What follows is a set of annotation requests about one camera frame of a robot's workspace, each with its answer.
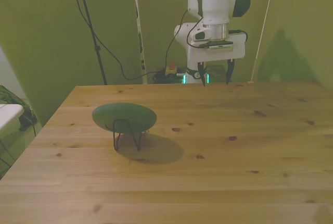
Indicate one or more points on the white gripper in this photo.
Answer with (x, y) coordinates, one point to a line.
(221, 55)

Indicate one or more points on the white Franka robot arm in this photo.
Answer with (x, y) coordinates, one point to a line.
(216, 0)

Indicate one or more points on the dark green plate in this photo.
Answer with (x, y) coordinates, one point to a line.
(122, 116)

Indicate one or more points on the red emergency stop button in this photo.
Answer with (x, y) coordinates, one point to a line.
(172, 65)

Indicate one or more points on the white vertical panel strip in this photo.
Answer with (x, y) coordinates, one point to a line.
(139, 26)

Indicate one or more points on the black tripod stand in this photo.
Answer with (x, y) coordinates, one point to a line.
(89, 26)

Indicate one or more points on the white side table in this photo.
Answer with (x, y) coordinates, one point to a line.
(7, 113)

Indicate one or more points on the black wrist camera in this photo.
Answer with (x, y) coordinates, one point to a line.
(217, 44)

